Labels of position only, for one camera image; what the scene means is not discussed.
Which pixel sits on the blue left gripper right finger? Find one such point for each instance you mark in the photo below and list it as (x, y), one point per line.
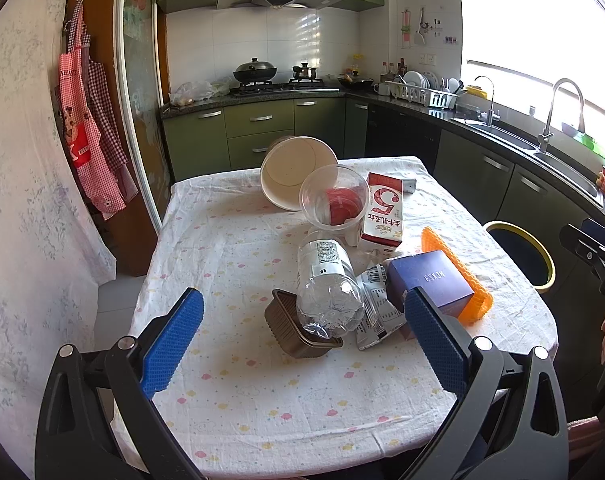
(439, 341)

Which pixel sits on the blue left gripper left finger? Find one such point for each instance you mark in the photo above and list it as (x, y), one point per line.
(170, 336)

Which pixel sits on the clear plastic bottle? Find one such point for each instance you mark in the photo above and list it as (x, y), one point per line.
(329, 302)

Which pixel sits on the white paper bowl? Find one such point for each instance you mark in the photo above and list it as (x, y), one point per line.
(287, 164)

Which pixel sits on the yellow rimmed trash bin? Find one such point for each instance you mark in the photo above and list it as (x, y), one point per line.
(532, 258)

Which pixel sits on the steel kitchen sink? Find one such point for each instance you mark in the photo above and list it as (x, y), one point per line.
(557, 165)

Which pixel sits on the white barcode wrapper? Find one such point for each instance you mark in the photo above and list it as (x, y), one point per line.
(381, 318)

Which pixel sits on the purple box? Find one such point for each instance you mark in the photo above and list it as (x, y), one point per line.
(436, 274)

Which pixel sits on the white patterned tablecloth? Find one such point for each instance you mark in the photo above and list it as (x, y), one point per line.
(238, 405)

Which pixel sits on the tall chrome faucet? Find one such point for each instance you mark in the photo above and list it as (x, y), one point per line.
(553, 117)

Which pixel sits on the green lower cabinets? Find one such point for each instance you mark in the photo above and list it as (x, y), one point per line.
(491, 178)

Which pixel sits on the brown plastic tray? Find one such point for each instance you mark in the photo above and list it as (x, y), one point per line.
(282, 319)

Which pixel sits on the red white milk carton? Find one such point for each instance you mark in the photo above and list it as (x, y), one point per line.
(381, 229)

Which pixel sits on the clear plastic cup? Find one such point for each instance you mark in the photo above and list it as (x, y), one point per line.
(334, 198)

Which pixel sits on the white dish rack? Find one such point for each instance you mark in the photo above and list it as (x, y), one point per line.
(426, 90)

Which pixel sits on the red patterned apron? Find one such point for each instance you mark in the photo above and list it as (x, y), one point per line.
(90, 129)

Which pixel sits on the plastic bag on counter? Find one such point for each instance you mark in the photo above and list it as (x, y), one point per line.
(196, 91)

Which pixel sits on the black wok with lid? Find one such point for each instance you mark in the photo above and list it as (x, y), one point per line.
(255, 72)

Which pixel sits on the glass sliding door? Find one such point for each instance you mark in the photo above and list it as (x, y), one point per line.
(136, 57)

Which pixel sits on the small metal pot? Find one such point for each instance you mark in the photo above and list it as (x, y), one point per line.
(304, 72)

